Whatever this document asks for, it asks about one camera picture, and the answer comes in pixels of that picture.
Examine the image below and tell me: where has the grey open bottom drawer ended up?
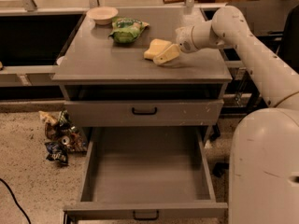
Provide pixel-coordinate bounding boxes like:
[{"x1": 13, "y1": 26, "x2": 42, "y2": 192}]
[{"x1": 64, "y1": 126, "x2": 227, "y2": 224}]

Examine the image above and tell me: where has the pile of snack bags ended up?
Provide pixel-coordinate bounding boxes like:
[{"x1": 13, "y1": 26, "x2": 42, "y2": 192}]
[{"x1": 39, "y1": 110, "x2": 87, "y2": 165}]

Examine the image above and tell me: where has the black floor cable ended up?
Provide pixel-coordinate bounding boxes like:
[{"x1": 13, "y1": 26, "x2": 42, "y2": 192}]
[{"x1": 0, "y1": 177, "x2": 33, "y2": 224}]

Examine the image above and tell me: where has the grey middle drawer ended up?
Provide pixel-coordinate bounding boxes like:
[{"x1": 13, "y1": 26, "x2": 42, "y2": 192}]
[{"x1": 65, "y1": 100, "x2": 223, "y2": 127}]

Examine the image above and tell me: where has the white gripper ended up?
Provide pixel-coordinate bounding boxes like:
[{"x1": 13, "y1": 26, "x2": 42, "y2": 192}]
[{"x1": 153, "y1": 26, "x2": 198, "y2": 65}]

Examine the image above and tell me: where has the black middle drawer handle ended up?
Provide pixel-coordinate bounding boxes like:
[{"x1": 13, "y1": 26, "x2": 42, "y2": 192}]
[{"x1": 131, "y1": 107, "x2": 158, "y2": 116}]

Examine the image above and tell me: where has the yellow sponge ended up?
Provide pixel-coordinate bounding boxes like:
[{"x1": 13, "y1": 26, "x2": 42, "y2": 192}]
[{"x1": 144, "y1": 39, "x2": 171, "y2": 60}]

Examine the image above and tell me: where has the green chip bag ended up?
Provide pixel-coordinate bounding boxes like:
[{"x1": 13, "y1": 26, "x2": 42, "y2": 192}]
[{"x1": 109, "y1": 17, "x2": 150, "y2": 44}]

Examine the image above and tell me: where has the black bottom drawer handle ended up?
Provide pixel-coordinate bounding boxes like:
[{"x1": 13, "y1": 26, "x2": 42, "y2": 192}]
[{"x1": 133, "y1": 210, "x2": 160, "y2": 221}]

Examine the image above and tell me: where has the grey drawer cabinet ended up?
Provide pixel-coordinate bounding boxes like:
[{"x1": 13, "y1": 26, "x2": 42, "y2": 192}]
[{"x1": 53, "y1": 7, "x2": 231, "y2": 138}]

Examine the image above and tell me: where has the black office chair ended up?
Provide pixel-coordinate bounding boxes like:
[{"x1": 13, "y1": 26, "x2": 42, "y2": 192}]
[{"x1": 212, "y1": 6, "x2": 299, "y2": 110}]

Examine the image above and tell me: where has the black drawer handle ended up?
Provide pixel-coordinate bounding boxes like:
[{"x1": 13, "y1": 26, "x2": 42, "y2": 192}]
[
  {"x1": 133, "y1": 210, "x2": 160, "y2": 221},
  {"x1": 131, "y1": 107, "x2": 158, "y2": 116}
]

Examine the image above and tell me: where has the white bowl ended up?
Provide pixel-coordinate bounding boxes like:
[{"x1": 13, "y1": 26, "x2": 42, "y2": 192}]
[{"x1": 87, "y1": 7, "x2": 119, "y2": 25}]

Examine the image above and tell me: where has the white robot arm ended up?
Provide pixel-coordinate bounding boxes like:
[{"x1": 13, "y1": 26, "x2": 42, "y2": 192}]
[{"x1": 176, "y1": 6, "x2": 299, "y2": 224}]

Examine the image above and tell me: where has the soda can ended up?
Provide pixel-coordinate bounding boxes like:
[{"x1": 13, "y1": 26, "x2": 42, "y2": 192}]
[{"x1": 61, "y1": 135, "x2": 71, "y2": 145}]

